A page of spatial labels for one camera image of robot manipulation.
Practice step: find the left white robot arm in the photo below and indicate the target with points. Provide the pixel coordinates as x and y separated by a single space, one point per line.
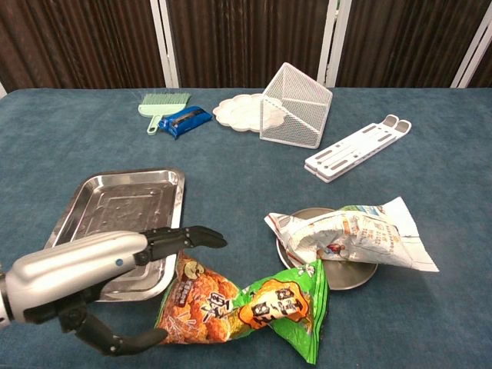
3 303

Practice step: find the left silver and black robot hand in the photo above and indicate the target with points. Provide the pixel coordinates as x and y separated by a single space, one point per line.
69 265

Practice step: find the green and orange snack bag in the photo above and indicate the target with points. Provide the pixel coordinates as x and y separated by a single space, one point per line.
207 307

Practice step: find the blue cookie pack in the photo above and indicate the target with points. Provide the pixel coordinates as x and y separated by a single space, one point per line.
184 121

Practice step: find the round stainless steel plate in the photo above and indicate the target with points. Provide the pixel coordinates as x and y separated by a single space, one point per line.
346 277

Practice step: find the white flower-shaped plate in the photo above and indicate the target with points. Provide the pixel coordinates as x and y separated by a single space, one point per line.
238 111

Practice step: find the green hand brush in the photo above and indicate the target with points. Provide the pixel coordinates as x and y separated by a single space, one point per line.
153 109

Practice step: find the rectangular stainless steel tray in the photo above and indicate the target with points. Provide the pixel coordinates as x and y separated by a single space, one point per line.
123 203

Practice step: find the blue felt table mat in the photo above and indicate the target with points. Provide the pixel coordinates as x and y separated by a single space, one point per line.
230 184

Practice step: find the white partition post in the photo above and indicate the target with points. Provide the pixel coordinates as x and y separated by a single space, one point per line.
330 42
167 46
471 54
2 89

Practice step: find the white crinkled snack bag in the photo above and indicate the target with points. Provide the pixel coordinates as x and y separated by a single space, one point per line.
365 238

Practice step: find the white folding plastic stand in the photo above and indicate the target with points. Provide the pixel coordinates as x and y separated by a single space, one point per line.
353 150

